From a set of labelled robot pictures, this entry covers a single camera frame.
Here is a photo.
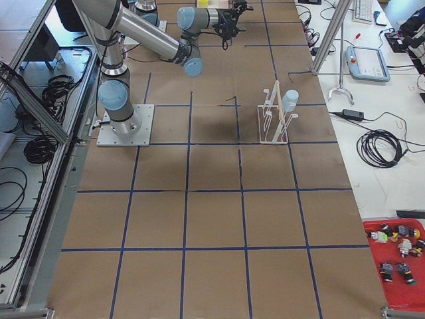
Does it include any black power adapter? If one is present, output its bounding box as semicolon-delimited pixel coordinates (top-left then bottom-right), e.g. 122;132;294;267
341;109;365;122

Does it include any coiled black cable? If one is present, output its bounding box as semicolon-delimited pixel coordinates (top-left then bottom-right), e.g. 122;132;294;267
357;130;404;169

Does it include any pink plastic cup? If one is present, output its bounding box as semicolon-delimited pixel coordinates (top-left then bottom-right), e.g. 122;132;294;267
216;0;229;9

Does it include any yellow plastic cup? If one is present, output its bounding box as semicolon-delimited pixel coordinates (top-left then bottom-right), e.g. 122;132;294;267
197;0;209;8

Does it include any aluminium frame post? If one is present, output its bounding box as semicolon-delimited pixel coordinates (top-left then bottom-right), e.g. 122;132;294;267
311;0;352;75

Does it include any white wire cup rack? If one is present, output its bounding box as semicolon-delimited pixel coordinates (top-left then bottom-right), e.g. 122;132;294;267
257;80;298;144

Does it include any light blue plastic cup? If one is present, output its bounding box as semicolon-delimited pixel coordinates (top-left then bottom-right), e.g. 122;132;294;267
282;90;299;112

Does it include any red parts tray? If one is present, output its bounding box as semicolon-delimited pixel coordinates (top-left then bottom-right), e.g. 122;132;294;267
368;239;424;312

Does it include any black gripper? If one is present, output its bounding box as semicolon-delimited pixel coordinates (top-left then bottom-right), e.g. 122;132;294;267
217;0;254;37

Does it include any cream plastic tray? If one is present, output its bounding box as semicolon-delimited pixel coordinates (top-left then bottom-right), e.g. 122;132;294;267
207;0;218;9

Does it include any white keyboard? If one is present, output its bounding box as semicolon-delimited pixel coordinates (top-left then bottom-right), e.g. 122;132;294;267
352;0;373;24

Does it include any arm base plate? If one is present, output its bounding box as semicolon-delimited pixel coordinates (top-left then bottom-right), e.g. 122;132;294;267
96;104;155;147

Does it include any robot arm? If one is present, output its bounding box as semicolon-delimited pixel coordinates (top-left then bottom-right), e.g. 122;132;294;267
73;1;252;137

